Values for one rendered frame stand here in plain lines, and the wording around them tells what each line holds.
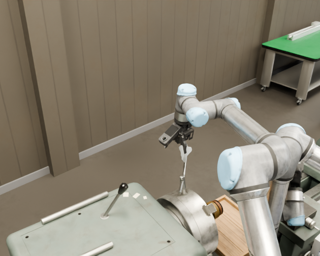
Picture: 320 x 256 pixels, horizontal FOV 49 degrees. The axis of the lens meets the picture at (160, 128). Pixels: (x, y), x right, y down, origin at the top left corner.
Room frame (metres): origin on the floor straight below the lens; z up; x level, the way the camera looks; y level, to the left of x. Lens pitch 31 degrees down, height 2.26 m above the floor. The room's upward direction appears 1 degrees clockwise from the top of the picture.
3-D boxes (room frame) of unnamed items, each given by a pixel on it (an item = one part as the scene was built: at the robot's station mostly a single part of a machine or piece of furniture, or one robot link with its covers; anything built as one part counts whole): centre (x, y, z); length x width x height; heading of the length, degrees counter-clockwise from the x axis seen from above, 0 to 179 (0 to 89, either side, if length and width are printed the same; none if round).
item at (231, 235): (1.32, -0.36, 0.89); 0.36 x 0.30 x 0.04; 36
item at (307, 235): (1.50, -0.68, 0.90); 0.53 x 0.30 x 0.06; 36
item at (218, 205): (1.23, -0.24, 1.08); 0.09 x 0.09 x 0.09; 36
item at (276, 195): (1.11, -0.48, 1.29); 0.12 x 0.11 x 0.49; 66
